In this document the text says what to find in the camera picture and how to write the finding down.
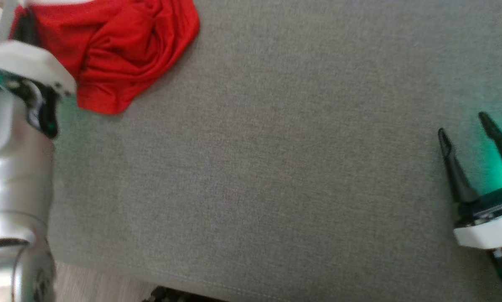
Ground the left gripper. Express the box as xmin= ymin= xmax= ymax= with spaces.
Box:
xmin=0 ymin=8 xmax=77 ymax=98

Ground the large grey sofa seat cushion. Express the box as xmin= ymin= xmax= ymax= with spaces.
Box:
xmin=46 ymin=0 xmax=502 ymax=302

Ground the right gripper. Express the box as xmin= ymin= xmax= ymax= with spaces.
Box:
xmin=437 ymin=111 xmax=502 ymax=251

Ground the red white basketball jersey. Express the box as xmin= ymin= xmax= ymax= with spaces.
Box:
xmin=9 ymin=0 xmax=200 ymax=115

